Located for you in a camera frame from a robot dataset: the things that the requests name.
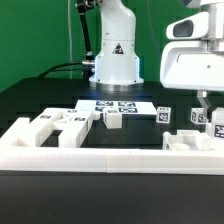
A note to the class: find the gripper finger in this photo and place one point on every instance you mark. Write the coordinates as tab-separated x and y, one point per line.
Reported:
202	96

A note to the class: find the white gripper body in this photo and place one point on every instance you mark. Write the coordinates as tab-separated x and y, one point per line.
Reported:
189	65

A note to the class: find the white chair seat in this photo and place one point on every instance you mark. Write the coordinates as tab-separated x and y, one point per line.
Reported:
190	140

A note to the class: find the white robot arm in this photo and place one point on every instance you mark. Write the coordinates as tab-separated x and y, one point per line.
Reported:
117	66

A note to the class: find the white base tag plate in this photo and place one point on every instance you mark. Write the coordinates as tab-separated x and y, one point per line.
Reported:
124	107

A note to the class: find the white U-shaped obstacle fence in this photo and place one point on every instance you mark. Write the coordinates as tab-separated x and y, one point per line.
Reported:
15	157

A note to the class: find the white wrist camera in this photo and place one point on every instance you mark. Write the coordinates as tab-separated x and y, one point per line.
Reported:
203	25

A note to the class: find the white chair back frame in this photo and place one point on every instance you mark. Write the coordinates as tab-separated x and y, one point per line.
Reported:
73	126

